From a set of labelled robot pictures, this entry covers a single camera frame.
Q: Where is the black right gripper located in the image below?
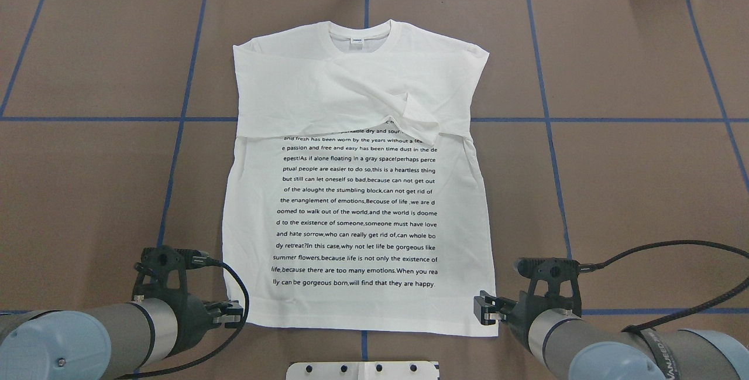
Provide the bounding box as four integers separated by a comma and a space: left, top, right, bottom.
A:
473, 291, 562, 345

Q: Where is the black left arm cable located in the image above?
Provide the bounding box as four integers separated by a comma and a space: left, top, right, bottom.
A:
117, 258, 251, 380

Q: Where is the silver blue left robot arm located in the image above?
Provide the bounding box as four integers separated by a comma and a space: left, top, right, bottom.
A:
1, 295, 246, 379

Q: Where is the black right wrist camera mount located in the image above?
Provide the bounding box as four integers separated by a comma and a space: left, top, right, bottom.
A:
514, 258, 597, 316

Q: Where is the white printed long-sleeve shirt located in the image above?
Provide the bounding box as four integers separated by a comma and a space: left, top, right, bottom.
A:
222, 20, 497, 337

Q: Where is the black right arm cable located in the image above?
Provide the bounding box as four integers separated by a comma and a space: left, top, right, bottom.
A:
576, 239, 749, 334

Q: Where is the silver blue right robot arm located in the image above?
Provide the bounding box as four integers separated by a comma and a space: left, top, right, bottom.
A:
474, 291, 748, 379

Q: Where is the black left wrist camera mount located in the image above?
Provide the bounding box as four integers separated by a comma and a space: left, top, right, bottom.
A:
133, 245, 222, 301

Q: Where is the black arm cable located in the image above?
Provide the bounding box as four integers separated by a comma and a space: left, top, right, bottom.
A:
117, 258, 251, 380
576, 239, 749, 334

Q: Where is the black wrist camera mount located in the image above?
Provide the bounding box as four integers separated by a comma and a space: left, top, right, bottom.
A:
133, 245, 222, 301
514, 258, 597, 316

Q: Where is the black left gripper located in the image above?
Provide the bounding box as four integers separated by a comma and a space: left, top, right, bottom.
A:
172, 295, 244, 354

